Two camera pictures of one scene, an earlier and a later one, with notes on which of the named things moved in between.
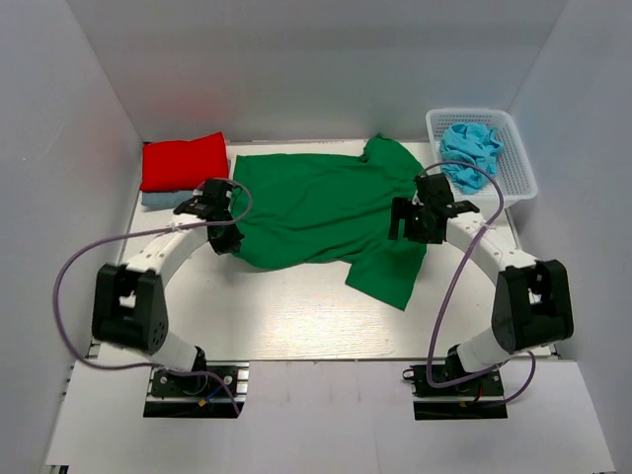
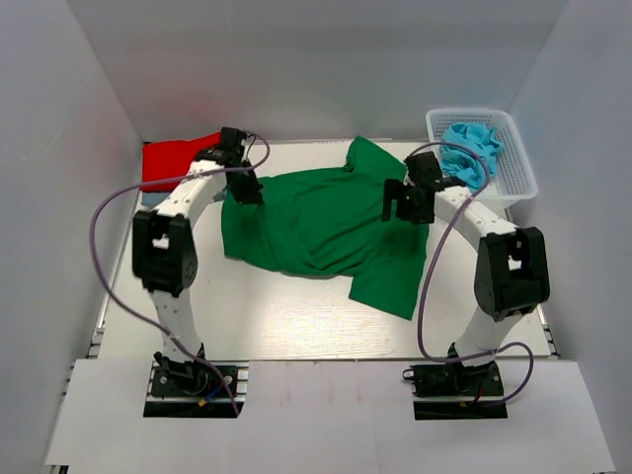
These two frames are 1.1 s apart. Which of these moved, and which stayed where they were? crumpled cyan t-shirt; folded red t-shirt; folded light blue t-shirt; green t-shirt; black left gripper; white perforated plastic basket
Moved: black left gripper; green t-shirt
Stayed: crumpled cyan t-shirt; white perforated plastic basket; folded red t-shirt; folded light blue t-shirt
